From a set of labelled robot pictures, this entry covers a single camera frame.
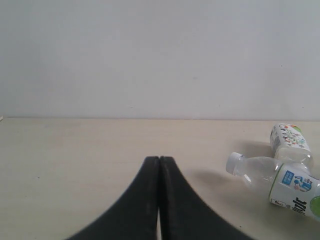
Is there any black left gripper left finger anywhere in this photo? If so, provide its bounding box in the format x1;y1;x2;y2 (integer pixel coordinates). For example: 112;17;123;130
69;156;160;240

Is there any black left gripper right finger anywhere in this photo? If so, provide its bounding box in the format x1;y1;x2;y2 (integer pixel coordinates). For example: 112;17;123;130
158;156;251;240

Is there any floral label clear bottle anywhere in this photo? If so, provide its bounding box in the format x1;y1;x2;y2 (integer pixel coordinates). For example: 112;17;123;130
269;123;314;169

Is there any green lime label bottle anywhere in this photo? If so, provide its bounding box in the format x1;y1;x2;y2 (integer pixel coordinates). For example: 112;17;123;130
225;152;320;221

